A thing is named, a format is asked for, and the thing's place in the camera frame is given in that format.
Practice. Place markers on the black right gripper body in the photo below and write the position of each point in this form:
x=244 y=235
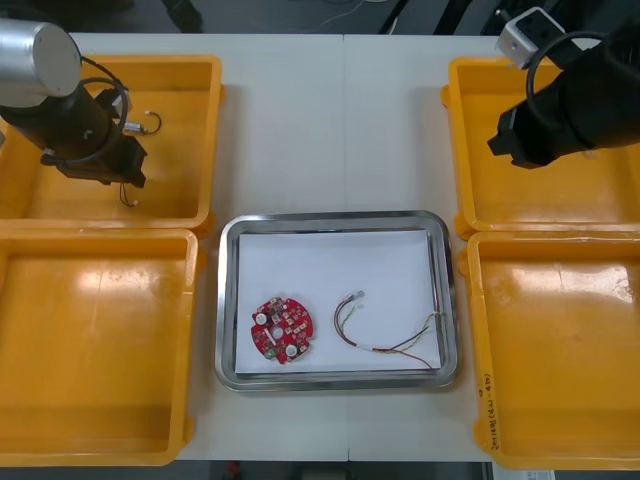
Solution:
x=545 y=130

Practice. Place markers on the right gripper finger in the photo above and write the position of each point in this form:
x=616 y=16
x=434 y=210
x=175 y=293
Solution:
x=521 y=161
x=502 y=144

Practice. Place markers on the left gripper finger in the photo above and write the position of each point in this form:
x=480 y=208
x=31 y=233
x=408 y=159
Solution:
x=126 y=172
x=140 y=165

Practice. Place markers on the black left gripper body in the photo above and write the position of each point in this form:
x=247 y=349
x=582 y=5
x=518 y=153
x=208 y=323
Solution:
x=85 y=167

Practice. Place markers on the small metal solenoid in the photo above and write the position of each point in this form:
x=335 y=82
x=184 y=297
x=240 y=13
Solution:
x=134 y=202
x=140 y=128

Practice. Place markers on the round red circuit board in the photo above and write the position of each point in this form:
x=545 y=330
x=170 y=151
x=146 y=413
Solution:
x=300 y=325

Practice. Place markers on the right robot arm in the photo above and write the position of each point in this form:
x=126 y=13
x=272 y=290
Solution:
x=615 y=90

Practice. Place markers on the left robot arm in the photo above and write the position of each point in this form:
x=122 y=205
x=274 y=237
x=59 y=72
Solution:
x=30 y=60

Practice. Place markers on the steel tray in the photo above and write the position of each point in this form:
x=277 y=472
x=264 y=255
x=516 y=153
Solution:
x=226 y=300

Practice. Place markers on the white paper sheet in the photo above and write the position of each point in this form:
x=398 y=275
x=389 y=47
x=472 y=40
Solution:
x=350 y=265

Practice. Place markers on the yellow-orange plastic bin with handwriting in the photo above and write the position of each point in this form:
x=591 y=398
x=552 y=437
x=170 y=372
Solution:
x=550 y=390

